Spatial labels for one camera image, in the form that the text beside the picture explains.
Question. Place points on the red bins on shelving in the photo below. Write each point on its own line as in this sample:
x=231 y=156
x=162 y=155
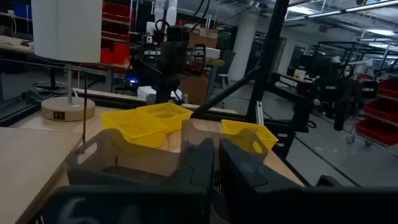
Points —
x=115 y=53

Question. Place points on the white shade table lamp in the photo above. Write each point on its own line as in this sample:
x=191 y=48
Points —
x=66 y=31

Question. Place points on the translucent grey plastic basket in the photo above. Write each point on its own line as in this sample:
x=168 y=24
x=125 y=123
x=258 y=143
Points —
x=130 y=155

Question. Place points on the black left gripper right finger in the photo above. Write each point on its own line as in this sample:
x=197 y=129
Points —
x=248 y=193

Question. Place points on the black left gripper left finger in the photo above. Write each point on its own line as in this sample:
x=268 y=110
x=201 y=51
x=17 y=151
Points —
x=199 y=168

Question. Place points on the white box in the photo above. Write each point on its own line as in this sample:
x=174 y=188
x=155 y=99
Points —
x=145 y=92

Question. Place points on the black rig frame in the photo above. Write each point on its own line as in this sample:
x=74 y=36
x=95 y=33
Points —
x=267 y=62

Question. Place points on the yellow perforated plastic basket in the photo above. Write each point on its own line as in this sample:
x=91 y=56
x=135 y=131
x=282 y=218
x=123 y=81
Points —
x=136 y=127
x=168 y=112
x=248 y=130

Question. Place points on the red storage bins rack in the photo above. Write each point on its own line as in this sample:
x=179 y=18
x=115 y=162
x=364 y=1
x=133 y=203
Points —
x=381 y=115

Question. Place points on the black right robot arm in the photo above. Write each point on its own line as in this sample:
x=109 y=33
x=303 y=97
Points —
x=172 y=59

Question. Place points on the black background Trossen robot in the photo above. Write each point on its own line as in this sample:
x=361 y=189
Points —
x=295 y=90

